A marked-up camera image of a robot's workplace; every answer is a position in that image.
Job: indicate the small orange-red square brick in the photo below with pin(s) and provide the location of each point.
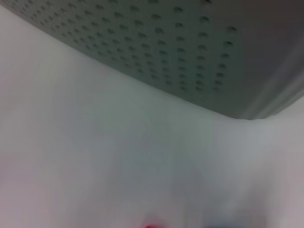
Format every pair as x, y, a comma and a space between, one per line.
152, 226

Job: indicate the grey-green perforated storage bin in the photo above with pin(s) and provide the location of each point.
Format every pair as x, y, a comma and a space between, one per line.
166, 47

